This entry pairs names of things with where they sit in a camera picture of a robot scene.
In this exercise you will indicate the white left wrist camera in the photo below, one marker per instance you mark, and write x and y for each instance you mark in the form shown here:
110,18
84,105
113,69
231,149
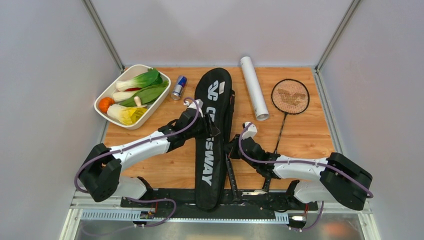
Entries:
195,104

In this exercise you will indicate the beige mushroom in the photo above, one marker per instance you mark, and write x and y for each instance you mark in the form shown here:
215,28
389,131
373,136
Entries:
138,102

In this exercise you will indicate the aluminium frame post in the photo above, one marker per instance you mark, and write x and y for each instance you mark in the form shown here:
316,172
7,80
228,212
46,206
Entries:
354,4
91,9

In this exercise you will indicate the white oval vegetable basket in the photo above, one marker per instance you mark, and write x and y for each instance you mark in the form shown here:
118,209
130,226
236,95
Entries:
128,74

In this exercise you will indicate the orange tangerine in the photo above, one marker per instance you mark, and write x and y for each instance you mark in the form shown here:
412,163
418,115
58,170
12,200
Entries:
105,103

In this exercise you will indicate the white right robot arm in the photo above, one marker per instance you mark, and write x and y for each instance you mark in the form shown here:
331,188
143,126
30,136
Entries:
332,178

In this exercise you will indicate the green bok choy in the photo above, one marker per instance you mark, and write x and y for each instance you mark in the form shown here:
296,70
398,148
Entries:
146,95
143,80

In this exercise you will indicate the left aluminium frame post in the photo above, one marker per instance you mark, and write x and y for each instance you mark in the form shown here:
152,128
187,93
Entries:
91,9

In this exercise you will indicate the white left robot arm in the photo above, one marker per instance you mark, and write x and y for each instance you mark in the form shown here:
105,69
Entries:
100,174

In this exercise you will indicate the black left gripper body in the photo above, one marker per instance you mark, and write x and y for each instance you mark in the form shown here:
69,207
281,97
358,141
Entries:
206,131

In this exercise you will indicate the yellow napa cabbage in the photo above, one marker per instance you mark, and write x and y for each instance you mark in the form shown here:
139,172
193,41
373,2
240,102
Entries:
126,115

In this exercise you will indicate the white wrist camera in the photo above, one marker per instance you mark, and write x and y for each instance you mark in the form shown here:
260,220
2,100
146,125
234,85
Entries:
249,130
195,104

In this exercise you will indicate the black Crossway racket bag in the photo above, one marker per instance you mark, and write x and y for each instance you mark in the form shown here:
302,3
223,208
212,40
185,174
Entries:
215,89

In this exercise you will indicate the silver blue drink can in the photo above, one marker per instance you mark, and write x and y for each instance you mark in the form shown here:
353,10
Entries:
178,89

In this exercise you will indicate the green bok choy lower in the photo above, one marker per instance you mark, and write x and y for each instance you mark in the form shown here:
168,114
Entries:
146,95

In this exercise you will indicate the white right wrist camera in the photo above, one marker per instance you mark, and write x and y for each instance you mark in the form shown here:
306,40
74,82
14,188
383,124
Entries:
249,130

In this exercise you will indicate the red chili pepper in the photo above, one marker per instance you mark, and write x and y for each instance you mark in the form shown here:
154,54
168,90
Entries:
132,89

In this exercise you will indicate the white shuttlecock tube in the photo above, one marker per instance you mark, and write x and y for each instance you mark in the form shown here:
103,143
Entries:
254,89

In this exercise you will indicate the green bok choy top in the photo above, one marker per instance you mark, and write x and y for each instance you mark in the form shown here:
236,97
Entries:
143,80

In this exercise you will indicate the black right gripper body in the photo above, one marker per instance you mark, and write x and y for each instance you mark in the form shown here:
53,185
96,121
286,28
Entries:
234,152

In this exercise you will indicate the black badminton racket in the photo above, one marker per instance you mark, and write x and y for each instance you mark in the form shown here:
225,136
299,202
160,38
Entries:
291,97
232,180

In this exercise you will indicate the right aluminium frame post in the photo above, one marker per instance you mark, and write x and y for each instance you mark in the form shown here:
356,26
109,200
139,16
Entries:
354,4

